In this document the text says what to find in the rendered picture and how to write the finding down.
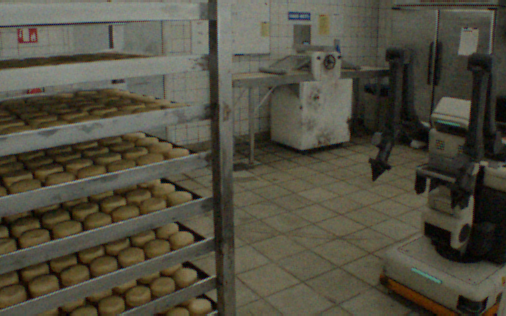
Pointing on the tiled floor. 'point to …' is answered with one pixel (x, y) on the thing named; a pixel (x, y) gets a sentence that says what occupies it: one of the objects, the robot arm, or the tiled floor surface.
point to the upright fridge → (402, 29)
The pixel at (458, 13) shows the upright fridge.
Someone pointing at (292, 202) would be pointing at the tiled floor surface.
